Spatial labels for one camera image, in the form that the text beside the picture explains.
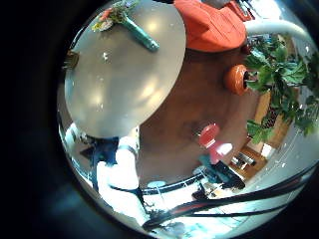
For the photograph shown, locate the flower bouquet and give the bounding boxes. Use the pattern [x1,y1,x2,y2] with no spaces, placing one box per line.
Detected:
[91,0,160,53]

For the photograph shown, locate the orange plant pot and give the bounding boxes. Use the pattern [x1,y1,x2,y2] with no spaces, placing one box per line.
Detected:
[222,64,250,97]

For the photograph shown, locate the wooden shelf cabinet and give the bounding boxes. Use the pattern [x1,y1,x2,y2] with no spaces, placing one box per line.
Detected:
[228,91,297,182]

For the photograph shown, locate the orange sofa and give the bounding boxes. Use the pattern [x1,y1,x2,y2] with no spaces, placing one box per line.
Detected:
[172,0,248,54]

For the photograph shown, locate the green leafy plant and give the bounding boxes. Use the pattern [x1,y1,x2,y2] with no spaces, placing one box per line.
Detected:
[243,34,319,145]

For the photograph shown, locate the white curved bar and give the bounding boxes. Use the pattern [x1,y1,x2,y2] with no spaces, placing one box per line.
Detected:
[244,18,312,43]

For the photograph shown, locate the black right hand cable bundle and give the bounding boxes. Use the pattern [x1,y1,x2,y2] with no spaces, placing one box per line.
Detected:
[143,162,318,232]

